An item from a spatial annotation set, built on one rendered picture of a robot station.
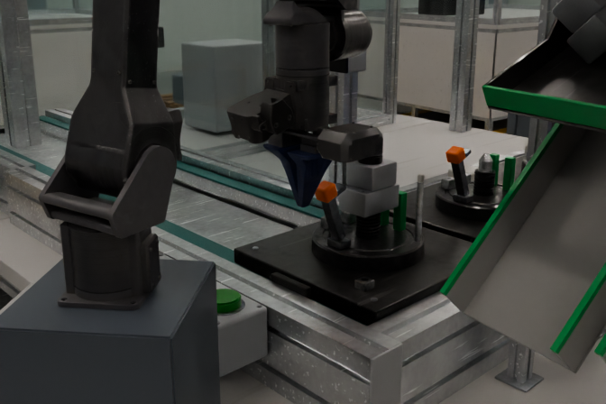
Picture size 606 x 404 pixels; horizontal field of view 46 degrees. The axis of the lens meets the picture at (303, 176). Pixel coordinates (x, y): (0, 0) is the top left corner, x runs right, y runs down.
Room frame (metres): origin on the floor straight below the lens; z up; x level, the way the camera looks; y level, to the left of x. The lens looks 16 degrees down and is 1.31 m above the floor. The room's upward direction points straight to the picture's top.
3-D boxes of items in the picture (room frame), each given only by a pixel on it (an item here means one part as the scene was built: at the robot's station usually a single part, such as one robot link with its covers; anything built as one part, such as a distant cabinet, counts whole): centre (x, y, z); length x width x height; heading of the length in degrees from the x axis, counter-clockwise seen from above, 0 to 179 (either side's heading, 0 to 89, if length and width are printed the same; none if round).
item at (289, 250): (0.84, -0.08, 0.96); 0.24 x 0.24 x 0.02; 43
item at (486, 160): (1.01, -0.27, 1.01); 0.24 x 0.24 x 0.13; 43
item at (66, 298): (0.53, 0.15, 1.09); 0.07 x 0.07 x 0.06; 84
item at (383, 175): (0.84, -0.09, 1.06); 0.08 x 0.04 x 0.07; 133
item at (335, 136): (0.76, 0.00, 1.17); 0.19 x 0.06 x 0.08; 43
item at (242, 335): (0.75, 0.13, 0.93); 0.21 x 0.07 x 0.06; 43
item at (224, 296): (0.70, 0.09, 0.96); 0.04 x 0.04 x 0.02
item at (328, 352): (0.93, 0.22, 0.91); 0.89 x 0.06 x 0.11; 43
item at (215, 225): (1.07, 0.11, 0.91); 0.84 x 0.28 x 0.10; 43
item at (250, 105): (0.72, 0.04, 1.17); 0.07 x 0.07 x 0.06; 40
